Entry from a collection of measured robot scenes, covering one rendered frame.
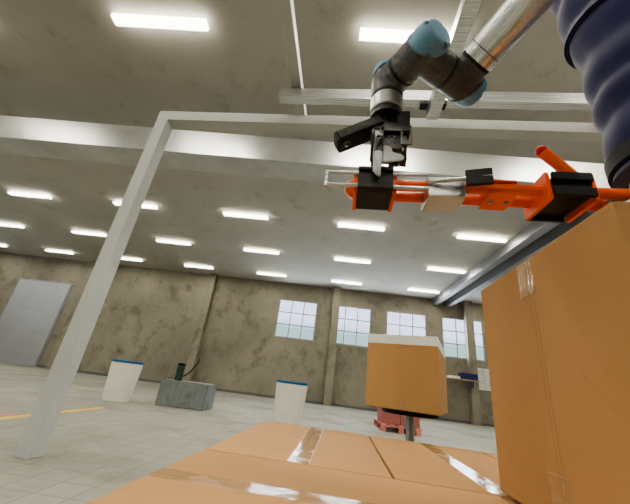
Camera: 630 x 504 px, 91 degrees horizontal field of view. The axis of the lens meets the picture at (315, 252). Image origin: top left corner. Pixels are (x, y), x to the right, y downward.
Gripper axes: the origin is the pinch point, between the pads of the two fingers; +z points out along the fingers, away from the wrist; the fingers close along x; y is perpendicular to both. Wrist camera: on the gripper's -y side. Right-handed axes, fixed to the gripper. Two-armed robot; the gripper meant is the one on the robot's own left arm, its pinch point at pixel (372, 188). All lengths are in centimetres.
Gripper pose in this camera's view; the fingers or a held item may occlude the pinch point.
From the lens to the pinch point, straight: 65.7
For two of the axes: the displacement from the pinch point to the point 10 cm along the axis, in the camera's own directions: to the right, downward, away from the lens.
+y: 9.9, 0.8, -1.2
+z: -1.2, 9.1, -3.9
